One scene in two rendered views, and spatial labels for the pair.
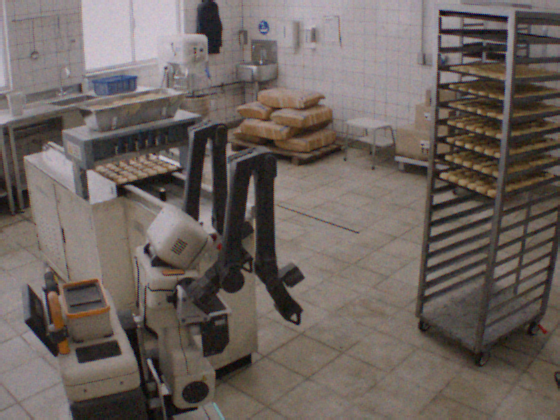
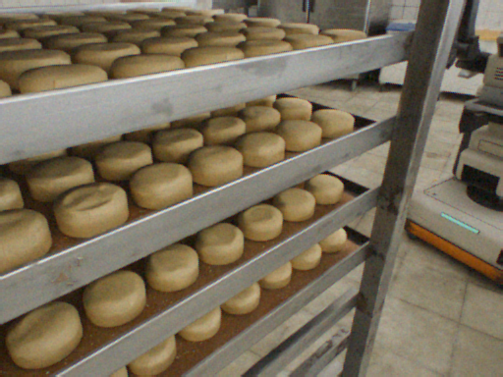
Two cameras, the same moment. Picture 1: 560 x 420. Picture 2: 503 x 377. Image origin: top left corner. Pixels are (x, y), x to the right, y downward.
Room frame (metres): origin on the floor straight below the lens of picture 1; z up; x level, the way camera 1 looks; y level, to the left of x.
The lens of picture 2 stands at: (3.18, -1.03, 1.30)
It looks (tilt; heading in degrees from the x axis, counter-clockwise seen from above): 30 degrees down; 169
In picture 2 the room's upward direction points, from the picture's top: 1 degrees clockwise
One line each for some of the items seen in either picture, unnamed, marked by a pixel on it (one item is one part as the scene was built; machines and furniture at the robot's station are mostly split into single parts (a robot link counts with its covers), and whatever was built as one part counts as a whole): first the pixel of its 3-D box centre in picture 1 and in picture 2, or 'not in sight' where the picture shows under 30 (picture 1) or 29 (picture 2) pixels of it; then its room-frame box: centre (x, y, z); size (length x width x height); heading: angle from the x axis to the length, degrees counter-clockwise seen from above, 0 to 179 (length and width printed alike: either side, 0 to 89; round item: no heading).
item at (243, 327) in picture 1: (189, 275); not in sight; (2.73, 0.48, 0.45); 0.70 x 0.34 x 0.90; 40
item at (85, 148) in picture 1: (134, 152); not in sight; (3.12, 0.80, 1.01); 0.72 x 0.33 x 0.34; 130
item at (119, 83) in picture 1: (115, 84); not in sight; (6.04, 1.71, 0.95); 0.40 x 0.30 x 0.14; 140
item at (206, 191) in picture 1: (149, 165); not in sight; (3.29, 0.76, 0.87); 2.01 x 0.03 x 0.07; 40
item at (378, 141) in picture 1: (372, 141); not in sight; (6.17, -1.01, 0.23); 0.45 x 0.45 x 0.46; 39
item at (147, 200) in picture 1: (105, 176); not in sight; (3.11, 0.98, 0.87); 2.01 x 0.03 x 0.07; 40
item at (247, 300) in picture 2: not in sight; (239, 294); (2.84, -0.98, 0.96); 0.05 x 0.05 x 0.02
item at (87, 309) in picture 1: (86, 309); not in sight; (1.67, 0.66, 0.87); 0.23 x 0.15 x 0.11; 24
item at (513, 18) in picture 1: (500, 197); not in sight; (2.42, -1.01, 0.97); 0.03 x 0.03 x 1.70; 32
